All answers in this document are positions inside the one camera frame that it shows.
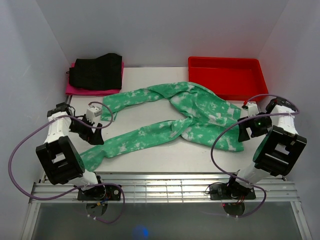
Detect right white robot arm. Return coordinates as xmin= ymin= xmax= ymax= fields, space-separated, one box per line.
xmin=225 ymin=97 xmax=307 ymax=199

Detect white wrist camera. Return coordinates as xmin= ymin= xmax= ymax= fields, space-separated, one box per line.
xmin=85 ymin=106 xmax=103 ymax=123
xmin=242 ymin=101 xmax=260 ymax=117

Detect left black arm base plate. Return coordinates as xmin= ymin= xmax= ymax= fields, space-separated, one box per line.
xmin=76 ymin=184 xmax=121 ymax=202

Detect red plastic tray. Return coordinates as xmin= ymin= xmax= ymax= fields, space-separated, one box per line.
xmin=188 ymin=56 xmax=269 ymax=101

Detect pink folded trousers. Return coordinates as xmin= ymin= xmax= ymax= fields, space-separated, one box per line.
xmin=65 ymin=71 xmax=121 ymax=97

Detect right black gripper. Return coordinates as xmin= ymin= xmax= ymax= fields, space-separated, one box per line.
xmin=237 ymin=113 xmax=273 ymax=142

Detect aluminium rail frame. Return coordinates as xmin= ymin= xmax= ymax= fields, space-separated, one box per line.
xmin=21 ymin=97 xmax=313 ymax=240

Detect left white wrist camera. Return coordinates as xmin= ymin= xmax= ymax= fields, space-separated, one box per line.
xmin=85 ymin=106 xmax=103 ymax=123

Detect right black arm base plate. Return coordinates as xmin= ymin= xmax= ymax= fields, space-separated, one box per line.
xmin=208 ymin=182 xmax=256 ymax=200

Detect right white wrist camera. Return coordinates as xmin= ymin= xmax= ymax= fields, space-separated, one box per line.
xmin=242 ymin=101 xmax=260 ymax=117

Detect green tie-dye trousers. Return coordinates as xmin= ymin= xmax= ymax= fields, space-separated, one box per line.
xmin=81 ymin=82 xmax=244 ymax=172

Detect black folded trousers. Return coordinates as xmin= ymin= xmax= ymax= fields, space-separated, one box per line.
xmin=69 ymin=53 xmax=123 ymax=91

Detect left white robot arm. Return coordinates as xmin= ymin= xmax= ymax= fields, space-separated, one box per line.
xmin=35 ymin=102 xmax=106 ymax=200

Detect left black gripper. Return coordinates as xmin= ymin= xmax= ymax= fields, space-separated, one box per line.
xmin=68 ymin=113 xmax=104 ymax=145

